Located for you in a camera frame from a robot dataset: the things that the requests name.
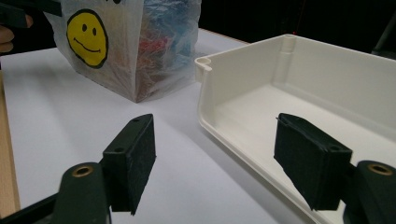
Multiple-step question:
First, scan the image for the clear smiley-face plastic bag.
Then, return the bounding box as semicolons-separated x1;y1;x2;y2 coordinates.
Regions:
46;0;203;104

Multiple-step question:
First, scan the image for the white plastic bin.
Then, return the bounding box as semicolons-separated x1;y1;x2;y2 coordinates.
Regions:
194;33;396;224

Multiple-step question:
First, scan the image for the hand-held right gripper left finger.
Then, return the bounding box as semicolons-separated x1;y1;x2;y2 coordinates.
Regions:
100;113;157;216

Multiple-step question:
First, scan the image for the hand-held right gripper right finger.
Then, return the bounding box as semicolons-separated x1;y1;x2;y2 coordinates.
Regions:
274;112;354;212

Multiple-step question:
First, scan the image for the black metal stand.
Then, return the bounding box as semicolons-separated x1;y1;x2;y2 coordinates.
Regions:
372;12;396;60

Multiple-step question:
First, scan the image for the white table cover sheet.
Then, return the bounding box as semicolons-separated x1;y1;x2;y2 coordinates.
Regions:
0;27;312;224

